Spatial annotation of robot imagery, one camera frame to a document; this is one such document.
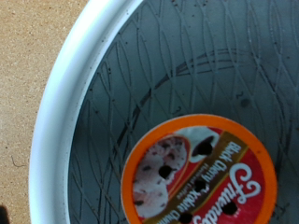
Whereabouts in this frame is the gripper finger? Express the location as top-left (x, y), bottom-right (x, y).
top-left (0, 203), bottom-right (11, 224)

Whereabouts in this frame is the orange-rimmed coffee pod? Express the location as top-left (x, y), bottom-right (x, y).
top-left (121, 113), bottom-right (278, 224)

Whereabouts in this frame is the white two-tier turntable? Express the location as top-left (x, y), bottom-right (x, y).
top-left (28, 0), bottom-right (299, 224)

